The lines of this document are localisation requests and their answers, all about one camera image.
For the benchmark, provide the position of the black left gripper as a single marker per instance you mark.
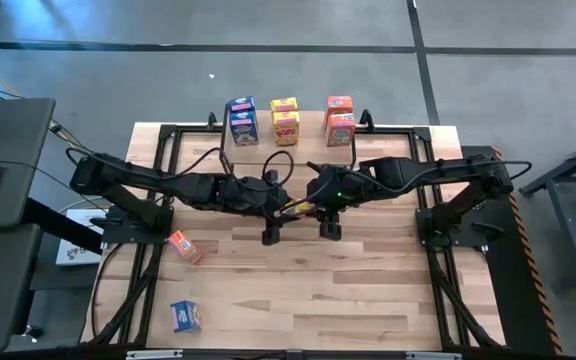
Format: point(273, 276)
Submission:
point(253, 195)

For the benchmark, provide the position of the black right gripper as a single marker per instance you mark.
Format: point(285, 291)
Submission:
point(335, 187)

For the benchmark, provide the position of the orange Mini-Wheats cereal box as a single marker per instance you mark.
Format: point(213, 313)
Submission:
point(339, 104)
point(341, 132)
point(185, 247)

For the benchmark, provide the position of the blue Frosted Flakes cereal box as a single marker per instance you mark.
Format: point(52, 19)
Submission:
point(186, 316)
point(242, 103)
point(244, 131)

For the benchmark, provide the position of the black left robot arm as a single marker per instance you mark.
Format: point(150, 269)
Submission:
point(118, 177)

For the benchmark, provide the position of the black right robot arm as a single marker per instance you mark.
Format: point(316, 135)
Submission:
point(448, 172)

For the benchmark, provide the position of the black table clamp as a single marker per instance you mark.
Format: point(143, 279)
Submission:
point(366, 119)
point(212, 120)

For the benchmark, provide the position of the white box paw prints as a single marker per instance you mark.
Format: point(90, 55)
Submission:
point(75, 250)

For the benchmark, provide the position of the black mat orange striped edge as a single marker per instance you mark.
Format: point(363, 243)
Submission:
point(513, 300)

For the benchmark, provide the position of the black desk castor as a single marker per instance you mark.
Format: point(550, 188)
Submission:
point(33, 332)

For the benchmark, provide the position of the black aluminium table frame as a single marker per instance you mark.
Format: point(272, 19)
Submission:
point(168, 132)

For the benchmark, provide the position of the silver metal bracket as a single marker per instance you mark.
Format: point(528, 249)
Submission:
point(153, 354)
point(433, 356)

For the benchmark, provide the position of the grey metal workbench frame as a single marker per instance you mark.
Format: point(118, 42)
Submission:
point(565, 230)

